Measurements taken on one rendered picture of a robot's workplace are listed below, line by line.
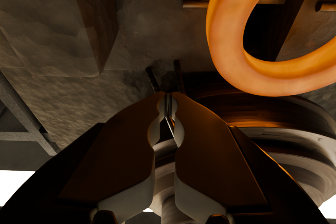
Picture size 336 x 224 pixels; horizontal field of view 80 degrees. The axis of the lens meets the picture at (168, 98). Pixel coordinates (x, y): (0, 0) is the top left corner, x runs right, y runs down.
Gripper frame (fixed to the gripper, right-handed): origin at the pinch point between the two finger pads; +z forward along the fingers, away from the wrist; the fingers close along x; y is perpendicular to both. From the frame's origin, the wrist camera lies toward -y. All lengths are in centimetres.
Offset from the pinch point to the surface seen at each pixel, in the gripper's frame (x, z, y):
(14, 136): -406, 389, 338
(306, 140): 19.4, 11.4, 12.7
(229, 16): 5.1, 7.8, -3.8
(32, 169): -486, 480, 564
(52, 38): -10.1, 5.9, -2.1
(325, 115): 26.4, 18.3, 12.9
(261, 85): 10.6, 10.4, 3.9
